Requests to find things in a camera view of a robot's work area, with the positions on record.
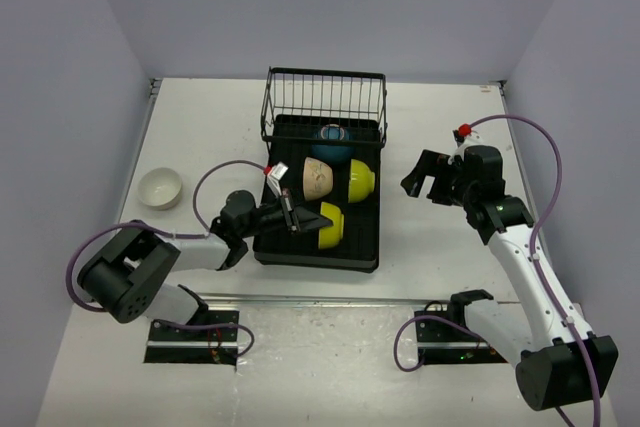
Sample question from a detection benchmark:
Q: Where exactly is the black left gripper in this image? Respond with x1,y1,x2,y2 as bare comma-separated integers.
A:
239,187,331,238

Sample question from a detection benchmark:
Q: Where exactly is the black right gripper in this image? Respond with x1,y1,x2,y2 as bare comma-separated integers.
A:
402,149,477,208

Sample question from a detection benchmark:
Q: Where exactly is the lime green bowl front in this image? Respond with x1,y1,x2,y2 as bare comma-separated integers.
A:
318,202,345,250

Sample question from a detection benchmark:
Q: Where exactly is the lime green bowl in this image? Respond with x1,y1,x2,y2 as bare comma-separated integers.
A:
318,202,345,250
348,159,376,204

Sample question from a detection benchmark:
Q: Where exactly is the white speckled ceramic bowl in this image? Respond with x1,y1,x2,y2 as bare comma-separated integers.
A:
137,167,183,211

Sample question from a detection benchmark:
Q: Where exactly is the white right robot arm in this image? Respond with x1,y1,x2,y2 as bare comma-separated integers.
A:
401,145,618,411

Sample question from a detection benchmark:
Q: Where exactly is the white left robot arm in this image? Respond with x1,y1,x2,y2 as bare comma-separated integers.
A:
71,190,336,340

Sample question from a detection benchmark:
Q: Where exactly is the beige bird painted bowl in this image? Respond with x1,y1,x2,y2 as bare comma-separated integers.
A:
302,157,334,201

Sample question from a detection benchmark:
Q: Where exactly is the black drip tray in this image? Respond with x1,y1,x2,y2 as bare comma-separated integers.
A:
253,114,385,273

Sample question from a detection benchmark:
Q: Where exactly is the lime green bowl rear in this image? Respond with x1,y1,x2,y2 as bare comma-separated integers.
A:
348,159,376,204

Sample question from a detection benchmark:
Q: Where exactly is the blue ceramic bowl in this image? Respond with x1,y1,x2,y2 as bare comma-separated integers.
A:
311,124,354,165

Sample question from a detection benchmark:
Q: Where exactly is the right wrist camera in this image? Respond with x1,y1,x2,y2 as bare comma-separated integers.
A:
452,123,483,147

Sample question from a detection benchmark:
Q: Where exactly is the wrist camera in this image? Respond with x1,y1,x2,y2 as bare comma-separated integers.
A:
264,162,288,197
452,123,483,147

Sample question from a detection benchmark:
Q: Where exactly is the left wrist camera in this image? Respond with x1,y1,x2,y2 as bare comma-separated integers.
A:
264,162,288,197

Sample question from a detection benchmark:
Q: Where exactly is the black wire dish rack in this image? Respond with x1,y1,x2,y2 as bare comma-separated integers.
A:
260,67,388,149

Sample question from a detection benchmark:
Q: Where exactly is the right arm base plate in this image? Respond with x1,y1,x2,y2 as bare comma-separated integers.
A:
415,320,506,366

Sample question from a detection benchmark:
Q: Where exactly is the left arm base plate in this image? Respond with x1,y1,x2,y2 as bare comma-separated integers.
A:
143,320,238,367

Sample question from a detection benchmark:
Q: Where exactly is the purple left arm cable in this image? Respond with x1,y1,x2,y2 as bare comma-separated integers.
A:
64,159,274,358

